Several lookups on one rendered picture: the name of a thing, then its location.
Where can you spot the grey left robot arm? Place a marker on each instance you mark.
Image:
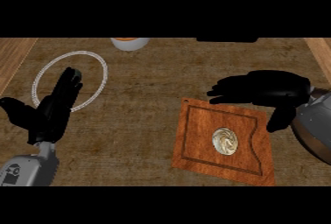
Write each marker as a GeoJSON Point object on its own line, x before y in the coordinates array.
{"type": "Point", "coordinates": [30, 169]}

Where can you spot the cream swirl cupcake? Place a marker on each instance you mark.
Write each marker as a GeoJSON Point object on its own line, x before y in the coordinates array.
{"type": "Point", "coordinates": [225, 141]}

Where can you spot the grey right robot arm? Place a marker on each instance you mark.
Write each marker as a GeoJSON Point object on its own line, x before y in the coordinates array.
{"type": "Point", "coordinates": [314, 125]}

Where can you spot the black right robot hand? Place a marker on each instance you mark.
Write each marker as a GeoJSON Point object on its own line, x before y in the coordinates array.
{"type": "Point", "coordinates": [271, 87]}

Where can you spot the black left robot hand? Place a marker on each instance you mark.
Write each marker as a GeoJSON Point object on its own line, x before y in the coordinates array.
{"type": "Point", "coordinates": [52, 113]}

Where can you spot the white cup with orange top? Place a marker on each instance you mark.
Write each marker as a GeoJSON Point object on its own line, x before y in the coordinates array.
{"type": "Point", "coordinates": [129, 43]}

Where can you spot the brown wooden cutting board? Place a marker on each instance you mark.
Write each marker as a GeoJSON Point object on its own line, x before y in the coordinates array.
{"type": "Point", "coordinates": [224, 140]}

